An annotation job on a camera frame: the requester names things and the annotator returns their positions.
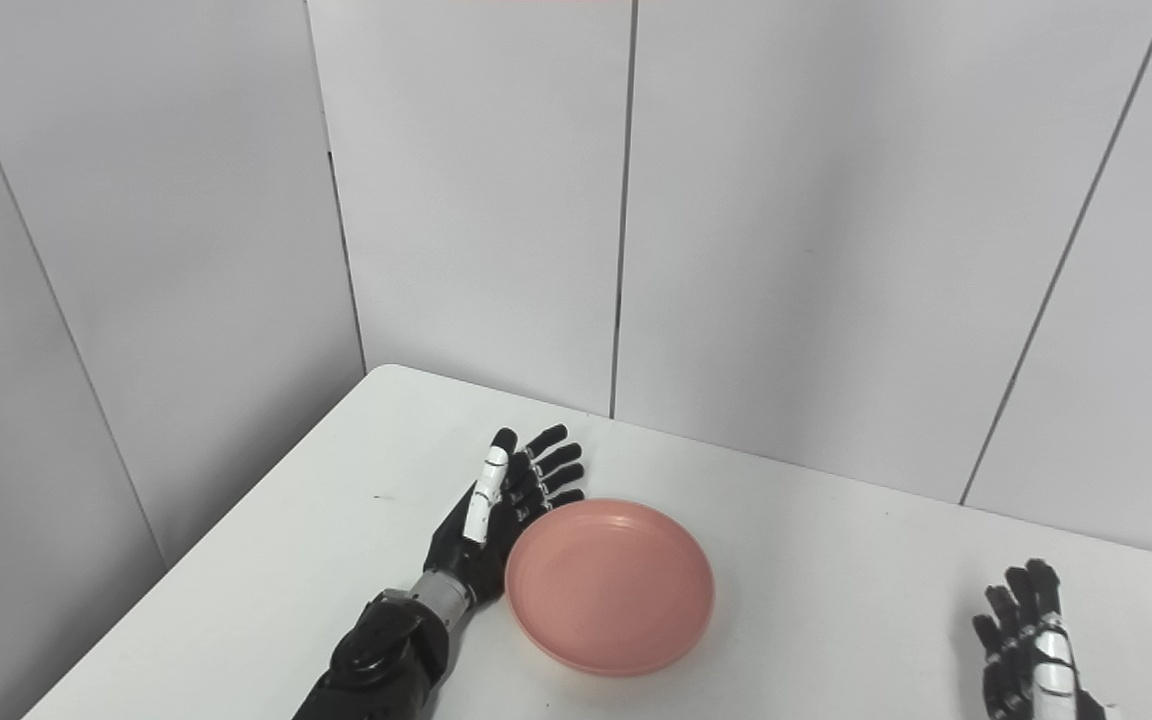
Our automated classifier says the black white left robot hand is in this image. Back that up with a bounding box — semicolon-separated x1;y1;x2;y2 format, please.
424;424;587;601

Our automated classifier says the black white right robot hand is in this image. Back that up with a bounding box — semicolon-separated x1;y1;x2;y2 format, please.
971;558;1107;720

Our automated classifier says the pink round plate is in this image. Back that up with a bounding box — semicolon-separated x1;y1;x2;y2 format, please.
504;499;716;678

